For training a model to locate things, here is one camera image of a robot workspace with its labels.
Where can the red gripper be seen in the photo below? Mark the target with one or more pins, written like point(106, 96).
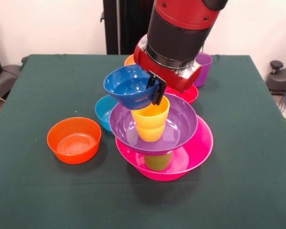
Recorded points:
point(176, 78)

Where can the dark blue bowl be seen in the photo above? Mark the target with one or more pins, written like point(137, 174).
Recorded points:
point(126, 86)

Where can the yellow cup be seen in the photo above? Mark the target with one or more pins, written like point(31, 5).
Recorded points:
point(150, 124)

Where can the large purple bowl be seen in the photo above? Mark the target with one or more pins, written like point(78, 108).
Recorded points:
point(181, 119)

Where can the light blue bowl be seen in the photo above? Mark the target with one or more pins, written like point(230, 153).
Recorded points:
point(103, 112)

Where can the large pink bowl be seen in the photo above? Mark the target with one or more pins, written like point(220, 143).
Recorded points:
point(197, 148)

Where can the green cup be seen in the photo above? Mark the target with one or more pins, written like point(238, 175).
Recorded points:
point(157, 162)

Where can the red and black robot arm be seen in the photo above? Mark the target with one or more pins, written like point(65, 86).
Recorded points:
point(181, 28)

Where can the small red bowl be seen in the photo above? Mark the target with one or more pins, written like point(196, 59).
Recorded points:
point(189, 94)

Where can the large orange bowl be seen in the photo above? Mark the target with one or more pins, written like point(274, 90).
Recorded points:
point(129, 60)

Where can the purple cup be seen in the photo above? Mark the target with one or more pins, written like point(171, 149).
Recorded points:
point(203, 71)

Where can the small orange-red bowl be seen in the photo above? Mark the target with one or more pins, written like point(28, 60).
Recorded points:
point(74, 140)

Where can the dark green table cloth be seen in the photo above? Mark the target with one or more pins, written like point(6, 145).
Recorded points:
point(240, 167)

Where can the black stand with knob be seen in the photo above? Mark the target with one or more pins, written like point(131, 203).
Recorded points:
point(281, 78)

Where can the black stand base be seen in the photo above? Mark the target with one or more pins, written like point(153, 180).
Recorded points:
point(4, 78)

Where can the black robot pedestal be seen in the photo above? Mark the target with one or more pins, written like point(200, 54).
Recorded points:
point(128, 26)

